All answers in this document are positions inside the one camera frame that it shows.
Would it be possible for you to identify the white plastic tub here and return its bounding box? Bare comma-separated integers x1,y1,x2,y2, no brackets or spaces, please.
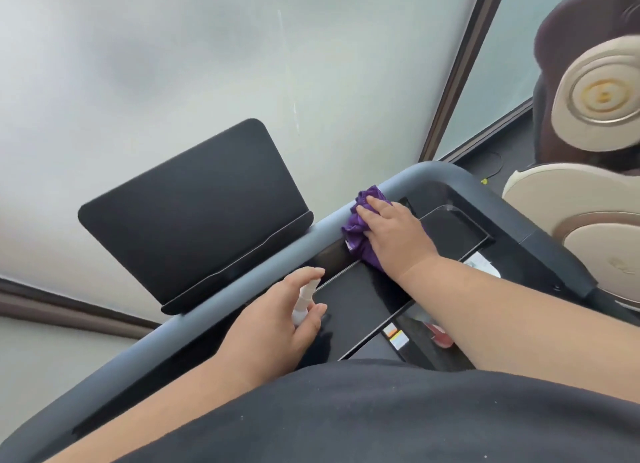
462,251,502,280

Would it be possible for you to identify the person's right hand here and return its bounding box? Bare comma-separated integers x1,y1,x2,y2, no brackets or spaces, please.
353,195,442,284

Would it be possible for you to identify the beige upholstered chair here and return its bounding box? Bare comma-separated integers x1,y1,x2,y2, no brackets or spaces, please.
501,0,640,308

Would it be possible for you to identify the grey treadmill base with uprights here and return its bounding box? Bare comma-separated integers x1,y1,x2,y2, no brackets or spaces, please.
345,302,476,374

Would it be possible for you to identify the black cable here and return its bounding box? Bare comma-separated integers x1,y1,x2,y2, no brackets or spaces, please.
479,150,505,183

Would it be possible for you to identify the white spray bottle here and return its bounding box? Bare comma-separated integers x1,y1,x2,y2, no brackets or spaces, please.
291,279,321,328

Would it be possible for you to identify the purple microfibre cloth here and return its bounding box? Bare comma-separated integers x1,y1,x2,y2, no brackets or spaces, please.
341,185,396,274

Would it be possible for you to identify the person's left forearm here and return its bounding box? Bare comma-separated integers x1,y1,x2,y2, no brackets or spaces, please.
45,355,256,463

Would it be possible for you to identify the black shirt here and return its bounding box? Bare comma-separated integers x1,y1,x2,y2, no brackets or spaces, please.
112,358,640,463

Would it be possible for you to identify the person's left hand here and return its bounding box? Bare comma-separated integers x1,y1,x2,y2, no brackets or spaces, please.
213,267,329,391

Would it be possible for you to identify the person's right forearm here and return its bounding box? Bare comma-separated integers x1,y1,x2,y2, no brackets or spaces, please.
397,255,640,404

